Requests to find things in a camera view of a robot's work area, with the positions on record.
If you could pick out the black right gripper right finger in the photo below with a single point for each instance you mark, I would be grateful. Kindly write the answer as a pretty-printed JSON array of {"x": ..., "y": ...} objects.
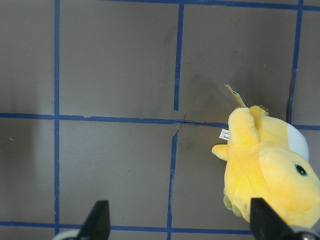
[{"x": 266, "y": 224}]

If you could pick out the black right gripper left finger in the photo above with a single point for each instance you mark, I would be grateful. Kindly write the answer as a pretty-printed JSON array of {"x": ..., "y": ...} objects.
[{"x": 97, "y": 225}]

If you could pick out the yellow plush dinosaur toy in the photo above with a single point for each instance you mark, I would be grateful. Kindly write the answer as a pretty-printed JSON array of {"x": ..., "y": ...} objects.
[{"x": 268, "y": 158}]

